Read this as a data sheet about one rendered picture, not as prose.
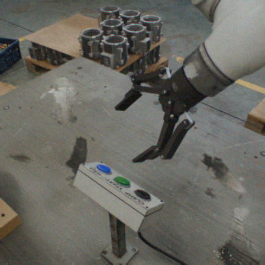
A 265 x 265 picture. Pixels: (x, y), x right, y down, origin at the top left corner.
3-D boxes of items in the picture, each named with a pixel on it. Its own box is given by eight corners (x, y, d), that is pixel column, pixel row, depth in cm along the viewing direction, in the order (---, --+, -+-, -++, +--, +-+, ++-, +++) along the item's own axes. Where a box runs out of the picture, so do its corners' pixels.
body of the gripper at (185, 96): (176, 57, 53) (144, 86, 59) (194, 95, 50) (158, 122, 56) (199, 65, 59) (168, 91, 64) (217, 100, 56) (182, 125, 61)
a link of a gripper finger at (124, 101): (133, 93, 65) (132, 90, 65) (115, 110, 69) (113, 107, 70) (142, 94, 67) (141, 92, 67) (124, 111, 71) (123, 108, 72)
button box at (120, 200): (155, 224, 57) (166, 201, 56) (137, 234, 51) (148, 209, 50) (93, 180, 65) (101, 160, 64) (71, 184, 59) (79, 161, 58)
